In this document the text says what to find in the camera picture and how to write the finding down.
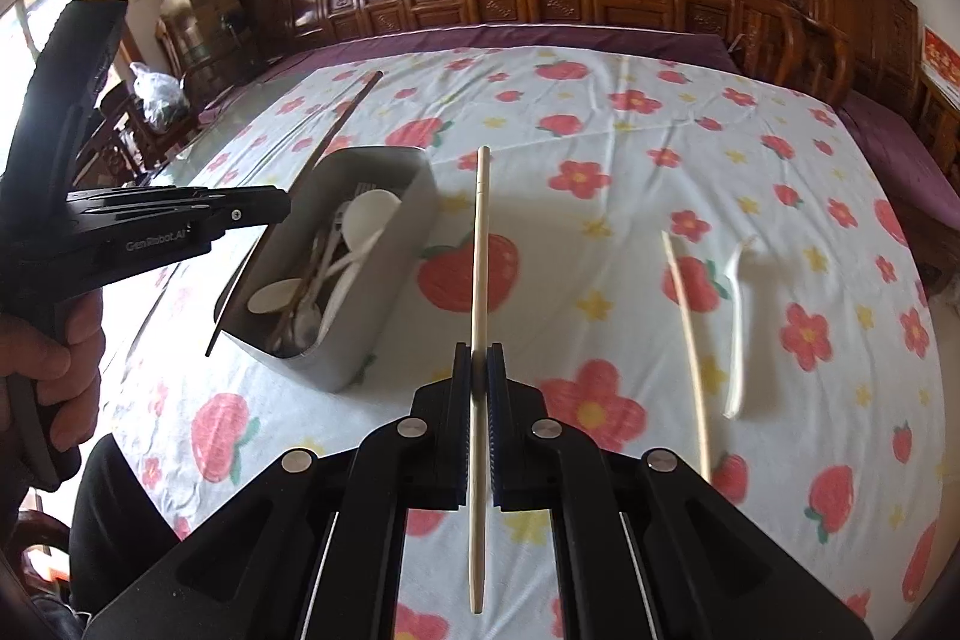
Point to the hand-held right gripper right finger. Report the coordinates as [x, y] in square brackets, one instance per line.
[495, 407]

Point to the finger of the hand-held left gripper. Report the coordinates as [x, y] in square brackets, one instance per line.
[255, 211]

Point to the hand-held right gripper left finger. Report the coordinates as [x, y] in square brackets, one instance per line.
[463, 400]

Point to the dark brown chopstick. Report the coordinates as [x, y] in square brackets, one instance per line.
[300, 291]
[232, 302]

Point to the grey utensil container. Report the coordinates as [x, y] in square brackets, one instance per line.
[375, 310]

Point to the light bamboo chopstick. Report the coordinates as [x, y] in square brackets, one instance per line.
[480, 235]
[681, 317]

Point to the person's left hand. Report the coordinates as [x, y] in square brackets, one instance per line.
[75, 377]

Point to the white spoon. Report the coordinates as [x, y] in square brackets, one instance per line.
[274, 297]

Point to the cream spoon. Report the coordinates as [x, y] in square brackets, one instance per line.
[367, 212]

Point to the clear plastic bag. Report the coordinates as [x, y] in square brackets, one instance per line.
[159, 96]

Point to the floral bed sheet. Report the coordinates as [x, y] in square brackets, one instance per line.
[600, 220]

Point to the white plastic fork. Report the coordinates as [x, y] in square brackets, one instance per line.
[739, 347]

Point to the person's black pants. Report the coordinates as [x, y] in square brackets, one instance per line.
[135, 520]

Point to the wooden armchair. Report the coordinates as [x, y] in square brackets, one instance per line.
[795, 48]

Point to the red card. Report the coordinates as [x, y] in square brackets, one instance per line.
[943, 57]

